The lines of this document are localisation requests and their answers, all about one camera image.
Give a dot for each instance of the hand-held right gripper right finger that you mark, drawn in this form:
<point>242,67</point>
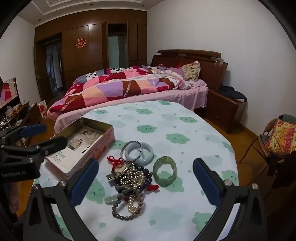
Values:
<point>205,183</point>

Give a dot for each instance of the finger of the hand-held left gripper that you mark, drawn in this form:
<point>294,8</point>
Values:
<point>53,143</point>
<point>32,130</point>

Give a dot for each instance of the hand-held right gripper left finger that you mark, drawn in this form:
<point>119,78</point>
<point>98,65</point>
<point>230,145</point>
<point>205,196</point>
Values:
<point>84,182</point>

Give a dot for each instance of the silver metal watch band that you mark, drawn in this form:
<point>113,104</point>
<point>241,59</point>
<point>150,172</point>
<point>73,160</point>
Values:
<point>120,169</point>

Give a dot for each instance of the green jade bangle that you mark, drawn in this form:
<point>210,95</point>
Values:
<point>157,174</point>

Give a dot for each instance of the pink tin box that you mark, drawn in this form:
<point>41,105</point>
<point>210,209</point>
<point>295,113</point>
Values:
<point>109,137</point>

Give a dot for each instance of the white jade bangle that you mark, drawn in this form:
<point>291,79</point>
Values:
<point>148,151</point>

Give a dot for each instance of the person's left forearm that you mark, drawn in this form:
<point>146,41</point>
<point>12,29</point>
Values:
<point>10,197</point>

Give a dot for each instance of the wooden television cabinet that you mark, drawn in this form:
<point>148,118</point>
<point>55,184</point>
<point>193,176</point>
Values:
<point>30,115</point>

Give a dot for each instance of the white instruction sheet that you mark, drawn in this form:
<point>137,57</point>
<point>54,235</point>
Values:
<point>66,160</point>

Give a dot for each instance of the red gift bag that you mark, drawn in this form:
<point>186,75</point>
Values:
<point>42,109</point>

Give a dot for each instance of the clear crystal pendant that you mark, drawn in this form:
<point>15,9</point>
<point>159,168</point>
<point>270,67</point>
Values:
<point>111,199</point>

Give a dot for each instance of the printed paper leaflet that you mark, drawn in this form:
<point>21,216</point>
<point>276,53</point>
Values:
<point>86,135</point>

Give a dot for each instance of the thin silver bangle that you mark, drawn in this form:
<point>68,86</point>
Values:
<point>122,149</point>

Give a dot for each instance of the red knot charm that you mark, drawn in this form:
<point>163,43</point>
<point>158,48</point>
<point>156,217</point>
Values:
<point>152,188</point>

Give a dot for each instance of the cloud-printed tablecloth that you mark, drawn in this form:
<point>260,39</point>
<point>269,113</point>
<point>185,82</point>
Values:
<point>161,139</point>

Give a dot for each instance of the rattan chair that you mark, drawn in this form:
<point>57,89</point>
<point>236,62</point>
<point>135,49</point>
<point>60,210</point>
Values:
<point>261,143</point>

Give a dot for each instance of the wooden nightstand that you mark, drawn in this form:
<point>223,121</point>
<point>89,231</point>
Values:
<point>222,111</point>

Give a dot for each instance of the patchwork quilt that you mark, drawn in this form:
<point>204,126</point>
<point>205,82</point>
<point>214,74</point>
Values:
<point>108,88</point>

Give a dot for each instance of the dark garment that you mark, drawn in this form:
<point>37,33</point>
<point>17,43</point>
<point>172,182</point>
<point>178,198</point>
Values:
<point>283,171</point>

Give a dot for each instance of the black and white blanket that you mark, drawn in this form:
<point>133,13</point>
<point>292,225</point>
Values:
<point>94,73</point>

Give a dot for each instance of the colourful printed cushion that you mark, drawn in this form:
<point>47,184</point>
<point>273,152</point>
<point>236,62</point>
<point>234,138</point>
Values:
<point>282,136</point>

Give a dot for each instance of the bed with pink sheet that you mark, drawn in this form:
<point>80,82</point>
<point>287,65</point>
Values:
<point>185,95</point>

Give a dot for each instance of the dark clothes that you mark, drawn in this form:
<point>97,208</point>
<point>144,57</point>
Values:
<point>232,92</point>

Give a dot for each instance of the red paper decoration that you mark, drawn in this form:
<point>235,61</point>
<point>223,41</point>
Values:
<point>81,42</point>

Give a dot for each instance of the wooden wardrobe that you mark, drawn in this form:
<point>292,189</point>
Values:
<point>92,46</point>

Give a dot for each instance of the floral pillow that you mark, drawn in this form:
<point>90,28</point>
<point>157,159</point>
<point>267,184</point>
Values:
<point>191,70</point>

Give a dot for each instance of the wooden bed headboard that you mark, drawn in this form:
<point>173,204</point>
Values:
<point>208,69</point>

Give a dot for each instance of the pink pillow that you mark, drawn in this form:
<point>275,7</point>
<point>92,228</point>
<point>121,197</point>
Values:
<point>175,70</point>

